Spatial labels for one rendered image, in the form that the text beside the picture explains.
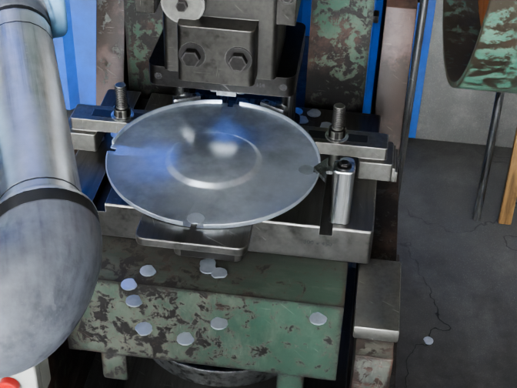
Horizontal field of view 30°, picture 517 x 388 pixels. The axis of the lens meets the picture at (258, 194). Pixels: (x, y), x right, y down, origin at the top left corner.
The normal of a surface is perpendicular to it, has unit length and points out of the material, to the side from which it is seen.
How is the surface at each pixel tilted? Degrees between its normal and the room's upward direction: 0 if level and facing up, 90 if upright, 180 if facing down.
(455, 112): 90
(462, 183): 0
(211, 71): 90
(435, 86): 90
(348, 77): 90
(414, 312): 0
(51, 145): 29
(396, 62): 74
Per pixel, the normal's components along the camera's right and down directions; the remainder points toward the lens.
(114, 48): -0.12, 0.36
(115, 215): -0.14, 0.60
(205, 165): 0.03, -0.79
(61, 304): 0.84, 0.09
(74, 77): 0.71, 0.44
